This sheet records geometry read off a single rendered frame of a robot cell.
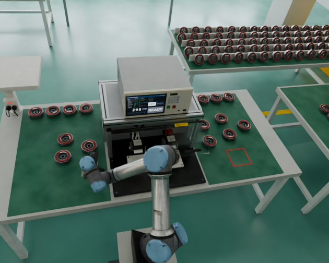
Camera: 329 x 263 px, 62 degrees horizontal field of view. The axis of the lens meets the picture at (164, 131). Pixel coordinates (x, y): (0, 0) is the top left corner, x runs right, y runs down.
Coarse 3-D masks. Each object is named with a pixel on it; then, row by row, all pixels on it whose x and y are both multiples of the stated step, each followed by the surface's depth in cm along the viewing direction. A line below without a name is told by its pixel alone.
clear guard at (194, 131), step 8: (192, 120) 188; (168, 128) 180; (176, 128) 181; (184, 128) 182; (192, 128) 183; (200, 128) 183; (176, 136) 176; (184, 136) 177; (192, 136) 178; (200, 136) 179; (176, 144) 172; (184, 144) 173; (192, 144) 174; (200, 144) 175; (192, 152) 174; (200, 152) 175; (208, 152) 177
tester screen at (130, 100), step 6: (144, 96) 166; (150, 96) 167; (156, 96) 168; (162, 96) 169; (126, 102) 166; (132, 102) 167; (138, 102) 168; (144, 102) 169; (126, 108) 170; (132, 108) 171; (144, 108) 173; (126, 114) 174; (132, 114) 175; (138, 114) 176
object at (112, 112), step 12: (108, 84) 197; (108, 96) 188; (120, 96) 190; (192, 96) 198; (108, 108) 180; (120, 108) 182; (192, 108) 189; (108, 120) 173; (120, 120) 174; (132, 120) 175; (144, 120) 177; (156, 120) 180; (168, 120) 182; (180, 120) 185
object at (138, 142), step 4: (132, 140) 189; (136, 140) 189; (140, 140) 190; (132, 144) 190; (136, 144) 187; (140, 144) 188; (136, 148) 188; (140, 148) 189; (136, 152) 188; (140, 152) 189
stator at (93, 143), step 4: (88, 140) 202; (92, 140) 203; (84, 144) 200; (88, 144) 203; (92, 144) 202; (96, 144) 201; (84, 148) 197; (88, 148) 200; (92, 148) 198; (96, 148) 200; (84, 152) 198; (88, 152) 197
